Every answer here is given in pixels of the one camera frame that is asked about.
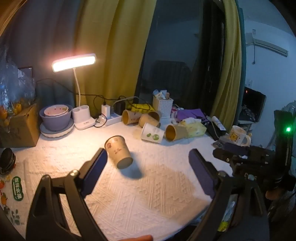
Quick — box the white plate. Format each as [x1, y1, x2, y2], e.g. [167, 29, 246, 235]
[40, 118, 74, 138]

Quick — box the left hand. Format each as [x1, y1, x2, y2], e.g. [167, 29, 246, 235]
[121, 235, 153, 241]

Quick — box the white power strip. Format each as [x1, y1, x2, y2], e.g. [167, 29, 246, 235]
[94, 113, 122, 128]

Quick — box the black monitor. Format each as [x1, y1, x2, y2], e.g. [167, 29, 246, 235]
[239, 87, 266, 123]

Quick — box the black round object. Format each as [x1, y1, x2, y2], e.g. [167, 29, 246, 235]
[0, 148, 16, 175]

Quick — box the yellow curtain right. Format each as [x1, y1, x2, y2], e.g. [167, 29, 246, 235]
[211, 1, 242, 131]

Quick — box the white charger plug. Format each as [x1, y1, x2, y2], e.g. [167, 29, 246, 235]
[101, 104, 111, 119]

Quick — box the cardboard box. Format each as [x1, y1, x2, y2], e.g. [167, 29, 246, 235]
[1, 103, 41, 148]

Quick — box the brown floral paper cup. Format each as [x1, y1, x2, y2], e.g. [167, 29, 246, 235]
[104, 135, 133, 169]

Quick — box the plain brown paper cup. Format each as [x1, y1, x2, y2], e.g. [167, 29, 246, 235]
[165, 125, 188, 141]

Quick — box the yellow bag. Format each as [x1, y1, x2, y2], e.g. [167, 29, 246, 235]
[127, 103, 154, 113]

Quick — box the black power adapter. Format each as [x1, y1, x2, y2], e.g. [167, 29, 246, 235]
[114, 101, 125, 115]

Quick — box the white textured table cloth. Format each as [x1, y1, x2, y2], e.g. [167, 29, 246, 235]
[0, 120, 234, 241]

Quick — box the purple bowl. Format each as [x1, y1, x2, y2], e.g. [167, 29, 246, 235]
[39, 104, 73, 131]

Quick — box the brown cup with sketch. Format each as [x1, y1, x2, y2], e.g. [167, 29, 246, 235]
[138, 113, 161, 128]

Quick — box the pink inner bowl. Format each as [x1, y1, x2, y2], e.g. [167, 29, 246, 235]
[44, 104, 69, 117]

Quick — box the white lattice basket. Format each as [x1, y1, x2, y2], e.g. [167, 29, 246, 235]
[152, 96, 174, 118]

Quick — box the yellow tissue pack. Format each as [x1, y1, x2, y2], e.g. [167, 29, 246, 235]
[178, 117, 207, 138]

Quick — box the white cartoon mug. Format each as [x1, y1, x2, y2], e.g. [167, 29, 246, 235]
[229, 126, 251, 147]

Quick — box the rear brown paper cup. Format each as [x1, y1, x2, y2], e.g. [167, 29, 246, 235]
[148, 111, 162, 121]

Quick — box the white tube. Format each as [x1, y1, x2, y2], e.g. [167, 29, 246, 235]
[212, 116, 226, 131]

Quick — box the purple cloth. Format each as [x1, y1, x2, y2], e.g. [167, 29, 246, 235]
[177, 108, 207, 122]

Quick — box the yellow curtain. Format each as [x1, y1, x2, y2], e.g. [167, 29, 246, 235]
[211, 1, 242, 131]
[75, 1, 156, 117]

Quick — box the plastic bag of fruit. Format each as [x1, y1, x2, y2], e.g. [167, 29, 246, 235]
[1, 46, 36, 128]

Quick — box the yellow curtain left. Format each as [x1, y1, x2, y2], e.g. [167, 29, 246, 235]
[75, 1, 156, 117]

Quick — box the white green-print paper cup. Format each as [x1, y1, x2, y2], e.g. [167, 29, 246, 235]
[140, 123, 165, 144]

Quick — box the brown cup with stickers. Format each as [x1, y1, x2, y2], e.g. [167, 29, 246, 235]
[122, 110, 142, 125]

